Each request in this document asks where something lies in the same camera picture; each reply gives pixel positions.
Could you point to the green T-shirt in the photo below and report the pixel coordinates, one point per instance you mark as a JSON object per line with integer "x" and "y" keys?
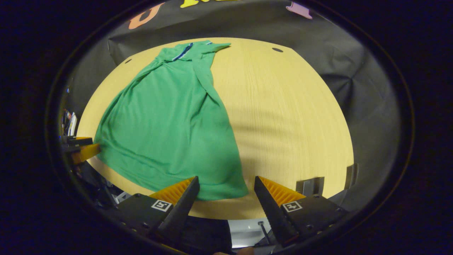
{"x": 166, "y": 124}

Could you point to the black backdrop cloth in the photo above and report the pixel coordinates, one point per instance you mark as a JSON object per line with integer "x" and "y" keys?
{"x": 354, "y": 71}

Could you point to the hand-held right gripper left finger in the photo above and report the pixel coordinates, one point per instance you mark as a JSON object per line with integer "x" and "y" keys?
{"x": 180, "y": 209}

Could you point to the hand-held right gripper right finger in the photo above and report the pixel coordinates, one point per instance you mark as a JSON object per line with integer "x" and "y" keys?
{"x": 270, "y": 209}

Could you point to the grey metal table bracket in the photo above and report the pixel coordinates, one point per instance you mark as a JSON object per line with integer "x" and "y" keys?
{"x": 351, "y": 176}
{"x": 309, "y": 186}

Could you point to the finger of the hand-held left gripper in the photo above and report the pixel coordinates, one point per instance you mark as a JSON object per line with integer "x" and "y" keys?
{"x": 79, "y": 141}

